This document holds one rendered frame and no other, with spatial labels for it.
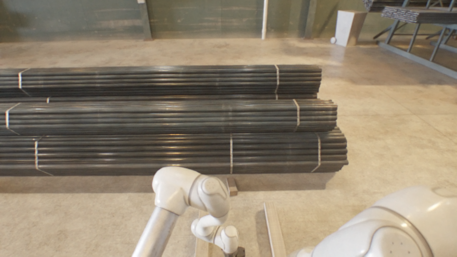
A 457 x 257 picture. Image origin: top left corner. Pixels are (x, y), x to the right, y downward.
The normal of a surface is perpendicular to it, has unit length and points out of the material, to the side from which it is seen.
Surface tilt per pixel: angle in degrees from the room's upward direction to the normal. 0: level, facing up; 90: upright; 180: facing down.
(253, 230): 0
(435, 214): 9
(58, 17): 90
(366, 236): 51
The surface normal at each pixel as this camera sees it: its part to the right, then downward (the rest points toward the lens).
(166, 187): -0.32, -0.49
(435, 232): 0.04, -0.50
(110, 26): 0.02, 0.50
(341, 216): 0.00, -0.86
